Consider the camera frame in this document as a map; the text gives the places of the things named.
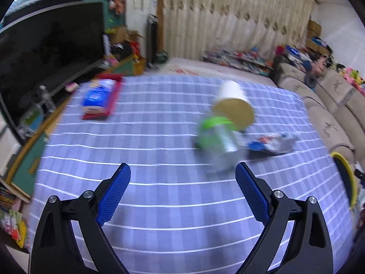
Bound blue white wrapper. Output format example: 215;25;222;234
240;132;300;160

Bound white paper cup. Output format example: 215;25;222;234
211;80;255;131

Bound yellow rimmed trash bin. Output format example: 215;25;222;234
330;152;358;209

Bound blue checkered tablecloth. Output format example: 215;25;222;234
28;76;354;273

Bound white drawer unit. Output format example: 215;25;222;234
0;117;21;177

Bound beige sofa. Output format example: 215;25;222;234
274;63;364;168

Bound large black television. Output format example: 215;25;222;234
1;2;104;144

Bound floral bed mat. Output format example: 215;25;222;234
144;58;276;87

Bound pile of plush toys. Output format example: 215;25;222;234
299;54;364;96

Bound low toy shelf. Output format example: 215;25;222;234
202;48;272;77

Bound black tower fan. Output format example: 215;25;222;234
146;14;158;67

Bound cardboard boxes stack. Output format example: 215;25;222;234
306;20;332;56

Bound white cabinet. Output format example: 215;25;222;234
126;0;158;57

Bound beige patterned curtain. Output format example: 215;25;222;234
162;0;315;60

